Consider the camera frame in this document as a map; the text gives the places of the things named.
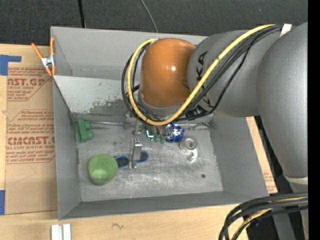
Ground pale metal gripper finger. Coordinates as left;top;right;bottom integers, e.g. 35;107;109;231
133;137;144;170
129;137;134;170

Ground blue sunglasses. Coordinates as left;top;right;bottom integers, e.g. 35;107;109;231
114;150;150;170

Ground green plastic cup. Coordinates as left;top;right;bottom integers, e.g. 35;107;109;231
87;153;119;186

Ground blue and white ball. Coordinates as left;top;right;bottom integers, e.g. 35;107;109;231
165;123;185;144

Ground grey metal bin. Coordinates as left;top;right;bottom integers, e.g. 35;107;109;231
49;25;271;221

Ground clear glass thing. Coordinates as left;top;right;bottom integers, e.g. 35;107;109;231
179;136;200;163

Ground green toy block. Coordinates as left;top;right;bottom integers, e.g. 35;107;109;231
75;118;94;144

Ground brown cardboard board red print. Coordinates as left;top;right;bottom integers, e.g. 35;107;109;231
0;43;279;216

